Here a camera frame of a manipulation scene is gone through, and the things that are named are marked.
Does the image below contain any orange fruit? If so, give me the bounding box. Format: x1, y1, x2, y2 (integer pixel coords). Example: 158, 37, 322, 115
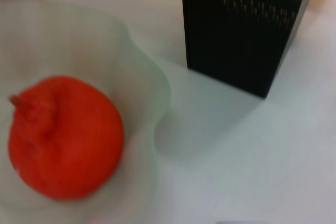
7, 75, 124, 200

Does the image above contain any black mesh pen holder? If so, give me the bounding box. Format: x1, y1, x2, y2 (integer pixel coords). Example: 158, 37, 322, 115
180, 0, 321, 99

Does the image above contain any translucent green fruit bowl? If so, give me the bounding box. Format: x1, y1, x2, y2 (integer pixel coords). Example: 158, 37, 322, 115
0, 0, 173, 224

